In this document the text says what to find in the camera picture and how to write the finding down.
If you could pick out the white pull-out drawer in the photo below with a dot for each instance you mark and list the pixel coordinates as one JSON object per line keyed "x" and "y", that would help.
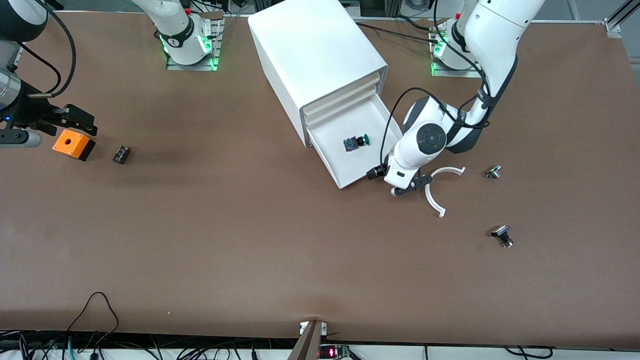
{"x": 345, "y": 93}
{"x": 345, "y": 104}
{"x": 350, "y": 167}

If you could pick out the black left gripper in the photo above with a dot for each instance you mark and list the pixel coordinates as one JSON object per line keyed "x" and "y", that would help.
{"x": 376, "y": 173}

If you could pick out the orange box with hole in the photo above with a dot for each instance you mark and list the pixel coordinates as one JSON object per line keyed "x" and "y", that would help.
{"x": 70, "y": 145}

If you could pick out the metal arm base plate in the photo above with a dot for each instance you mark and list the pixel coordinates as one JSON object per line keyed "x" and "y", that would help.
{"x": 215, "y": 50}
{"x": 442, "y": 72}

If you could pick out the green push button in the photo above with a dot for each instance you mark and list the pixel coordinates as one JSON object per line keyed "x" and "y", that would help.
{"x": 352, "y": 144}

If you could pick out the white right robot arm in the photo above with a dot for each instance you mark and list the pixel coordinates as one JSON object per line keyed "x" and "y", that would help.
{"x": 182, "y": 40}

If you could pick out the white drawer cabinet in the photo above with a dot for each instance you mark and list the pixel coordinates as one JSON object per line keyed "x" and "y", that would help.
{"x": 310, "y": 55}

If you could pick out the small silver green switch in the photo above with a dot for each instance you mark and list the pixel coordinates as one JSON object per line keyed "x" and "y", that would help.
{"x": 493, "y": 172}

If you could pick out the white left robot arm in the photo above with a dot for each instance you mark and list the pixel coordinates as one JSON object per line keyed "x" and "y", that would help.
{"x": 500, "y": 40}

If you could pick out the white curved plastic arc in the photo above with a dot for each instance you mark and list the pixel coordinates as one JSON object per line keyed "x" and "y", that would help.
{"x": 428, "y": 200}

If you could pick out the device with red display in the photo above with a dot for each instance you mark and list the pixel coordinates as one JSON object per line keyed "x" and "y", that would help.
{"x": 334, "y": 352}

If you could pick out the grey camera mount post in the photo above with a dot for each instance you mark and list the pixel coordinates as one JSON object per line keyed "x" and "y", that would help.
{"x": 307, "y": 345}

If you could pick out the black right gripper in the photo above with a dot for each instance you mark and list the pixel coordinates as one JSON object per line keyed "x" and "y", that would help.
{"x": 31, "y": 113}

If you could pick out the small black terminal block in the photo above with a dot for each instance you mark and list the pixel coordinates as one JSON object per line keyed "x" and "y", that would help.
{"x": 121, "y": 154}

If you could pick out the aluminium frame profile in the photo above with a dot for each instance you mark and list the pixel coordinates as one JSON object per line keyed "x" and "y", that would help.
{"x": 617, "y": 22}

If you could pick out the black silver key switch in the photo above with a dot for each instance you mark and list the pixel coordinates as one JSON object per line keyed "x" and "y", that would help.
{"x": 502, "y": 235}

